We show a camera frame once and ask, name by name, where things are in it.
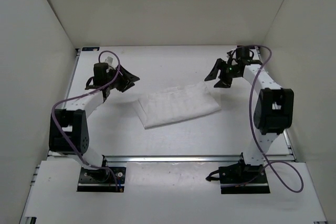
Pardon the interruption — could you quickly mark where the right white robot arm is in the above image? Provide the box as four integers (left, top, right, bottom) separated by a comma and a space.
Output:
205, 46, 294, 182

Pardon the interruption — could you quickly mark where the purple cable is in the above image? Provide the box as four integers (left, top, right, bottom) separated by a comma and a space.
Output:
220, 45, 304, 194
52, 50, 124, 193

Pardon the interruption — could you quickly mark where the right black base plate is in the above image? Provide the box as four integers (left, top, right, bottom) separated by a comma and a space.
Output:
205, 161, 270, 195

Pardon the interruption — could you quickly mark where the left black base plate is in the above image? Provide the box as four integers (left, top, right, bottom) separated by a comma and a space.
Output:
77, 166, 127, 193

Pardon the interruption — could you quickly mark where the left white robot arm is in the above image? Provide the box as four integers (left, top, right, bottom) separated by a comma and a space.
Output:
49, 57, 220, 181

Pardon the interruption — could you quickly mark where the blue sticker label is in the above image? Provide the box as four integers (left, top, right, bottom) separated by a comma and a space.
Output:
81, 47, 100, 51

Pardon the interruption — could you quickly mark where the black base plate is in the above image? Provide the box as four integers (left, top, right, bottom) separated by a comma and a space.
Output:
205, 161, 270, 195
77, 166, 127, 193

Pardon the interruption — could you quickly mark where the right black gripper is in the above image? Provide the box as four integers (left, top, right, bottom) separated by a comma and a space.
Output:
205, 59, 240, 89

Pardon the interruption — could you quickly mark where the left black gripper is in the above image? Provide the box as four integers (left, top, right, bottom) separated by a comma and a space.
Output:
107, 64, 141, 93

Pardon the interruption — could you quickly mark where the white skirt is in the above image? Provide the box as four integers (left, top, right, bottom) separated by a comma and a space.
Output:
133, 82, 220, 129

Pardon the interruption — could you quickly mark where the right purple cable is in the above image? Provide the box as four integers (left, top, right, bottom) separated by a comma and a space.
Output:
220, 45, 304, 194

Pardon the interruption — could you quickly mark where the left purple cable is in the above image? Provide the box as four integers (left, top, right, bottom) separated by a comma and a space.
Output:
52, 50, 124, 193

